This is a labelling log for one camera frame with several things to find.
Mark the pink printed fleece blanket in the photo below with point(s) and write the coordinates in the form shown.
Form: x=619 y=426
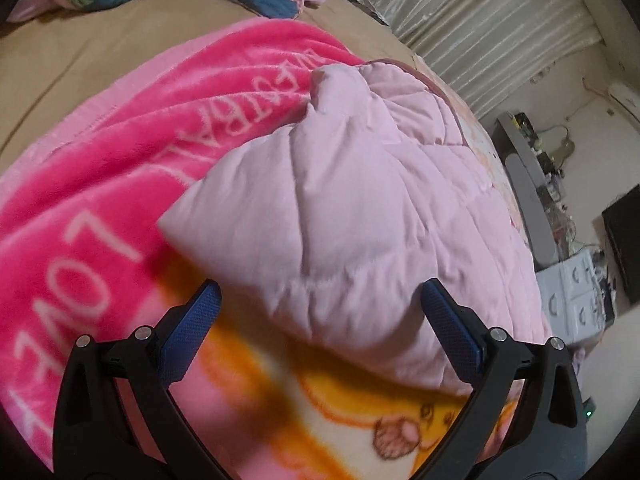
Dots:
x=125 y=150

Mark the white drawer cabinet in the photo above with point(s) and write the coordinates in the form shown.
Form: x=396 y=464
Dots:
x=575 y=290

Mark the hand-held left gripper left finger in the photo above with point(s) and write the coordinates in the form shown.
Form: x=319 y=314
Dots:
x=192 y=322

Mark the white air conditioner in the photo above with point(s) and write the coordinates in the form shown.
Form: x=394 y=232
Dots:
x=625 y=102

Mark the black monitor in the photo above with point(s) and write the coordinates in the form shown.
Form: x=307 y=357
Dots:
x=622 y=245

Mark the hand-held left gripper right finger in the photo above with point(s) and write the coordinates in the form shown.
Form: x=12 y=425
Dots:
x=447 y=322

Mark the cream pleated curtain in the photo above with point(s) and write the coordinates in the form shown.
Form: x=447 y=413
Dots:
x=475 y=25

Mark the grey desk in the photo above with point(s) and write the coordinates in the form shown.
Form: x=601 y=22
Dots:
x=530 y=195

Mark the pink quilted jacket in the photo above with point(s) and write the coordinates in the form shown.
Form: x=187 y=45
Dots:
x=350 y=220

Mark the bed with tan sheet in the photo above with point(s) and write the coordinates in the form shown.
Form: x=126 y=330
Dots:
x=100 y=45

